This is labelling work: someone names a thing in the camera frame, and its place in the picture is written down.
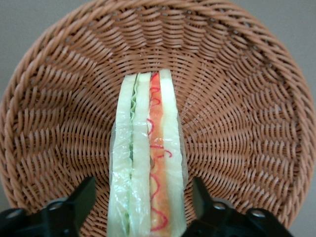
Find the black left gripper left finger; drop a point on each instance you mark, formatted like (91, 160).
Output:
(56, 217)

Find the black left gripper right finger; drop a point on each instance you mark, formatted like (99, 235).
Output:
(222, 219)

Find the plastic-wrapped triangle sandwich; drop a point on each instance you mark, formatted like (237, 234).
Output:
(139, 153)

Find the round brown wicker basket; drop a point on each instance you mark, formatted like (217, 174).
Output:
(234, 103)

